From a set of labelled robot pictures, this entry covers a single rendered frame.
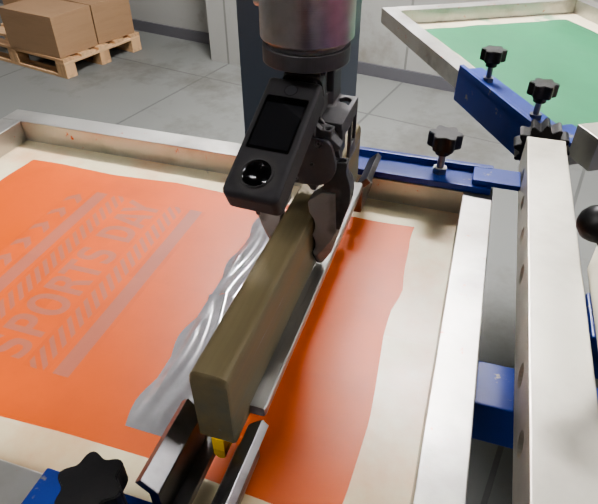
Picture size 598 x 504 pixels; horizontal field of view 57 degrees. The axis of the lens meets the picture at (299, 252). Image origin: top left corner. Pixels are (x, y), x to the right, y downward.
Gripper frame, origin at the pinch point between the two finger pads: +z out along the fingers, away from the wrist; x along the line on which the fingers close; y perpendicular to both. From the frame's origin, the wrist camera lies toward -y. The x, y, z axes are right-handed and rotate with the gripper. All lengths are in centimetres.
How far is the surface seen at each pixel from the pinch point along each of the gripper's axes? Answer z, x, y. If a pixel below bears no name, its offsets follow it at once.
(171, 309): 8.7, 13.7, -3.7
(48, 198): 8.8, 41.2, 11.2
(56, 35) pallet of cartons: 78, 246, 257
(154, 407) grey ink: 8.3, 8.9, -15.9
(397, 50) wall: 87, 36, 320
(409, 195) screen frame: 7.3, -8.0, 25.1
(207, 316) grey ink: 8.2, 9.2, -3.9
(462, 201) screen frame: 5.4, -15.1, 22.8
